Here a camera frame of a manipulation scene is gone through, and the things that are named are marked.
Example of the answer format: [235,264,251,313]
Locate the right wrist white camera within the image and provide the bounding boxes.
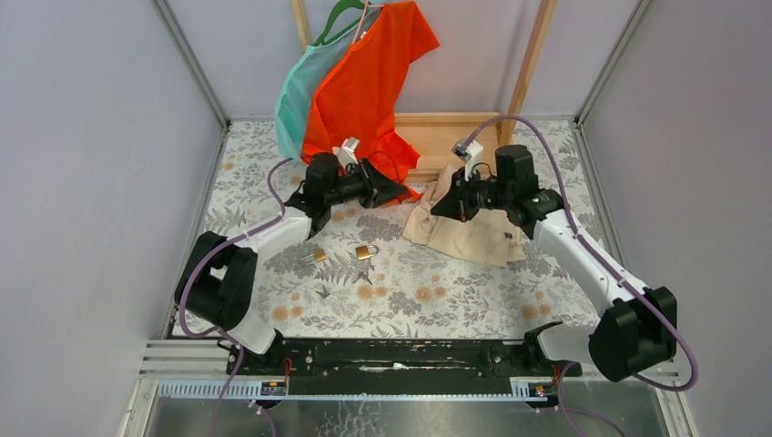
[452,139,484,181]

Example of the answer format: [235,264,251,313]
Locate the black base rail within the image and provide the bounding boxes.
[226,338,582,401]

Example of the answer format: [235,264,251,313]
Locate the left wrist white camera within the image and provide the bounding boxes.
[333,137,360,171]

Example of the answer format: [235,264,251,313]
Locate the teal t-shirt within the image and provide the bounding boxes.
[274,1,382,160]

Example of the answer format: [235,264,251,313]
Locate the wrist white camera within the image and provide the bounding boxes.
[333,137,360,171]
[452,139,484,181]

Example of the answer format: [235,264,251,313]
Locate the green clothes hanger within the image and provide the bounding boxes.
[316,0,368,48]

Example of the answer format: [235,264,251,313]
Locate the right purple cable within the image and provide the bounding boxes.
[461,114,701,437]

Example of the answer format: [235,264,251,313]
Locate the wooden clothes rack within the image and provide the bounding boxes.
[289,0,559,185]

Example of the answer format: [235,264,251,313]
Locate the small silver keys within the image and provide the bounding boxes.
[316,286,331,300]
[357,270,373,285]

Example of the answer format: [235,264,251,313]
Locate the pink clothes hanger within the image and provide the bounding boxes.
[351,0,370,44]

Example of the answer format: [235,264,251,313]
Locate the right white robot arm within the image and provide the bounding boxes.
[432,142,677,381]

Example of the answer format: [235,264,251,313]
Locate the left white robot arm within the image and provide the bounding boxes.
[174,152,410,374]

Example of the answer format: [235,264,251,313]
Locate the orange t-shirt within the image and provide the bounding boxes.
[301,1,440,183]

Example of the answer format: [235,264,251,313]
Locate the brass padlock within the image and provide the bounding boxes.
[299,249,328,265]
[355,245,380,260]

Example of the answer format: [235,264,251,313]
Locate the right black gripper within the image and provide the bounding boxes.
[432,166,512,223]

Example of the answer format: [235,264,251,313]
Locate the floral table mat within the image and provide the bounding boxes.
[204,120,604,339]

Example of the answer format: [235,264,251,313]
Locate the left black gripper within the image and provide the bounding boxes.
[324,158,407,209]

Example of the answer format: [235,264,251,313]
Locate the beige crumpled cloth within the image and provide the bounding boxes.
[403,165,526,267]

